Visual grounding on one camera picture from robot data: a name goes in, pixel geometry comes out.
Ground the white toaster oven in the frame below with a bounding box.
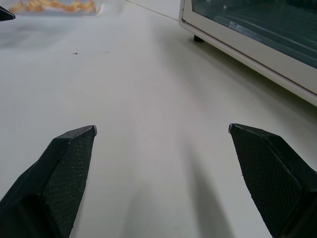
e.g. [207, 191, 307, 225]
[178, 0, 317, 108]

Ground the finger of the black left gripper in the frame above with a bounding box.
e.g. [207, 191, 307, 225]
[0, 6, 16, 23]

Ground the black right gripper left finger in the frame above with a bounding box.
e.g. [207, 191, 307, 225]
[0, 125, 98, 238]

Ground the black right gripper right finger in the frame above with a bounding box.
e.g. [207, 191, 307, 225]
[228, 123, 317, 238]

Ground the clear bag of snacks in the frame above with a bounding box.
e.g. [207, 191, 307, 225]
[7, 0, 105, 17]

